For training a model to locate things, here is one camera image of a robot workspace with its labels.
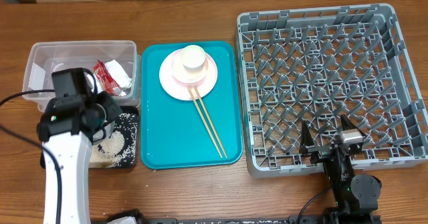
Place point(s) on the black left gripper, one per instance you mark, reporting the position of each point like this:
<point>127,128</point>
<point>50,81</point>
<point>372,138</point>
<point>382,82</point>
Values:
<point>114,108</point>

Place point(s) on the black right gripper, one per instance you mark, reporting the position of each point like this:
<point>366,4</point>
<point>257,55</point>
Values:
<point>319,153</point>

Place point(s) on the red snack wrapper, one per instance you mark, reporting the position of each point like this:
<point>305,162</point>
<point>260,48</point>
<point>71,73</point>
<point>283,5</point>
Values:
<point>106,81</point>

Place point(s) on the white tissue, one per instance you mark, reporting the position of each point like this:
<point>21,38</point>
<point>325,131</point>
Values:
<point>118,74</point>

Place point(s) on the grey bowl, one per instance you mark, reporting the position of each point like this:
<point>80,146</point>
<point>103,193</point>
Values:
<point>105,131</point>

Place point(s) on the white cooked rice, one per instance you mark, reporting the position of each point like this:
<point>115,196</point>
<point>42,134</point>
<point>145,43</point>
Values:
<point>115,143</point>

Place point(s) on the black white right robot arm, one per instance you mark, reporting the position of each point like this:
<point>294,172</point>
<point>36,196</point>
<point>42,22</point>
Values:
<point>356,196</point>

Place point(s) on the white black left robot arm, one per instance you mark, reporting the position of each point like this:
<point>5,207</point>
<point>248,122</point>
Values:
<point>68,129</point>

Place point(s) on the black food waste tray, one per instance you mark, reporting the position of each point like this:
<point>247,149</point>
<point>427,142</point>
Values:
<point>127,137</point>

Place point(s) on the clear plastic waste bin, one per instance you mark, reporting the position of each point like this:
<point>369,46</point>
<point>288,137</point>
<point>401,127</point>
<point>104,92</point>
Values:
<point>48,57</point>

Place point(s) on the grey dishwasher rack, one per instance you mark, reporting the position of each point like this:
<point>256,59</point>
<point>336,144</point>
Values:
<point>314,65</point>

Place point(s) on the pink plate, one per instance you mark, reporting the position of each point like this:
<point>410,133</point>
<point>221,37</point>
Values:
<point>178,89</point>

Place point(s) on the teal serving tray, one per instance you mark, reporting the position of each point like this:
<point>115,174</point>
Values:
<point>173,134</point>

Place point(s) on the small pink bowl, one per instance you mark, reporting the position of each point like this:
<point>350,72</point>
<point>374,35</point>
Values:
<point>187,75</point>

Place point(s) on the pale green cup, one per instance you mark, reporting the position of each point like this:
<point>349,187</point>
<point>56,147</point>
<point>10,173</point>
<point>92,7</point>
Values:
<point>193,58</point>

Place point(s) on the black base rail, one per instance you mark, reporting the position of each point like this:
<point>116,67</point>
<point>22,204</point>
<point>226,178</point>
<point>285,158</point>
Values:
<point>292,219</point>

